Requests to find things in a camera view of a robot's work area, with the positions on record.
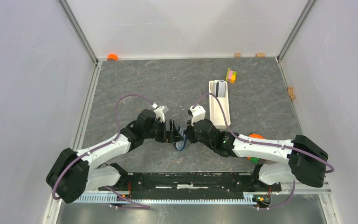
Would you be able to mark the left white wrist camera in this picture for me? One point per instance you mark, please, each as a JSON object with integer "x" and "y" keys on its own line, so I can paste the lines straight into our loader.
{"x": 160, "y": 112}

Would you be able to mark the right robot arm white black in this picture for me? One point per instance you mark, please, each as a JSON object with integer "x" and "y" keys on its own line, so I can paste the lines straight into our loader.
{"x": 299, "y": 159}

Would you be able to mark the curved wooden piece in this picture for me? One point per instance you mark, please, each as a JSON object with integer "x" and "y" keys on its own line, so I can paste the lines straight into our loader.
{"x": 291, "y": 93}

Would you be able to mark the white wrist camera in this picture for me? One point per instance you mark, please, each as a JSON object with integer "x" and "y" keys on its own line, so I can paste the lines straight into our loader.
{"x": 160, "y": 112}
{"x": 197, "y": 113}

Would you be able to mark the green toy block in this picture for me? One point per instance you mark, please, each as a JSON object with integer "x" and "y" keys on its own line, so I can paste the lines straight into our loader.
{"x": 254, "y": 160}

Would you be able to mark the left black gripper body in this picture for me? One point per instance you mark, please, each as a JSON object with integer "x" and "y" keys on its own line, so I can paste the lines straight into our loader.
{"x": 161, "y": 135}

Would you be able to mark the orange round cap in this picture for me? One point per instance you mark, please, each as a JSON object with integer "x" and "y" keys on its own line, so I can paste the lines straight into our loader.
{"x": 112, "y": 57}

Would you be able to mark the white cable comb rail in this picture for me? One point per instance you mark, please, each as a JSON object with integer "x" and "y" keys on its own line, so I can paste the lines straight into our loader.
{"x": 112, "y": 198}

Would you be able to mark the wooden block left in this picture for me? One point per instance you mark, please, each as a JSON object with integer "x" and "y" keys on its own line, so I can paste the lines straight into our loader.
{"x": 237, "y": 55}

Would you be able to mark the colourful toy block stack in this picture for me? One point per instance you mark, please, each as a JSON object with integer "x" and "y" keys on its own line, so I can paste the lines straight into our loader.
{"x": 231, "y": 76}

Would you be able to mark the white plastic tray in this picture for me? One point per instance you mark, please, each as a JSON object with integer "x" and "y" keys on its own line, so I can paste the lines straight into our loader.
{"x": 218, "y": 108}

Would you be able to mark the orange plastic ring toy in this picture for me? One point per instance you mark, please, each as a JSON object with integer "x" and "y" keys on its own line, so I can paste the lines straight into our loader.
{"x": 256, "y": 136}

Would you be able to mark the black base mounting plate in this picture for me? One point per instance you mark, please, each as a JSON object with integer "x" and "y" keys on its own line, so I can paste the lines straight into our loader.
{"x": 191, "y": 185}

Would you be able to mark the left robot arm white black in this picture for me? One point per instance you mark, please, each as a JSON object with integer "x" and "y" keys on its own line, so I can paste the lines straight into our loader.
{"x": 75, "y": 172}

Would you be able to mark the blue card holder wallet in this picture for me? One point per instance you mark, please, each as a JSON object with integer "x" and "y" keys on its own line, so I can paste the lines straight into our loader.
{"x": 180, "y": 145}

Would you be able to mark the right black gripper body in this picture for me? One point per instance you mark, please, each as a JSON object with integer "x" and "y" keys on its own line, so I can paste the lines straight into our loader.
{"x": 193, "y": 137}

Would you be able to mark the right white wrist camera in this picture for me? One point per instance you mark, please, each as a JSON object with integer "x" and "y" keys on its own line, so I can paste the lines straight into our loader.
{"x": 197, "y": 113}

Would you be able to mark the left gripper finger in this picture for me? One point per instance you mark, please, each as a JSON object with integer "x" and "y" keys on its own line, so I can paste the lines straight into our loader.
{"x": 176, "y": 135}
{"x": 169, "y": 132}

